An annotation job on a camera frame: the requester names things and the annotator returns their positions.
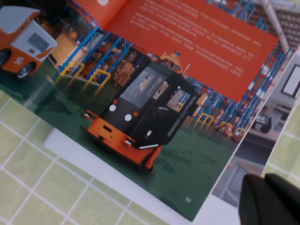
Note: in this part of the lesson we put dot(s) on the green checkered tablecloth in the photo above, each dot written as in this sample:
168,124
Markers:
47,187

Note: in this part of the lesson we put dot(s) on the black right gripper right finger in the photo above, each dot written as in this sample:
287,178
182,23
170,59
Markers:
283,201

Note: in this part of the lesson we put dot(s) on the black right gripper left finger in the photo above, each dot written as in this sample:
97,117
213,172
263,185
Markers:
252,204

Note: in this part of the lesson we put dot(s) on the colourful printed brochure book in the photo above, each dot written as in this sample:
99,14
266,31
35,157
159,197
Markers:
164,93

